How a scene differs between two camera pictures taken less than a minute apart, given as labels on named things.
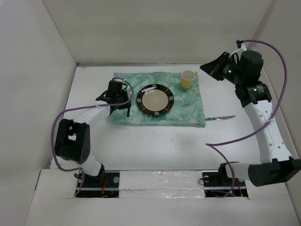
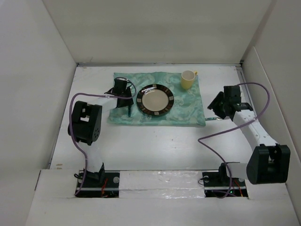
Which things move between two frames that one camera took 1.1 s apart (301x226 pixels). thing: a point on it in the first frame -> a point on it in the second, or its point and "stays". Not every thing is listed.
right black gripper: x=213 y=68 -> x=214 y=105
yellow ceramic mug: x=187 y=77 stays
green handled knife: x=219 y=118 stays
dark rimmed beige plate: x=155 y=99 stays
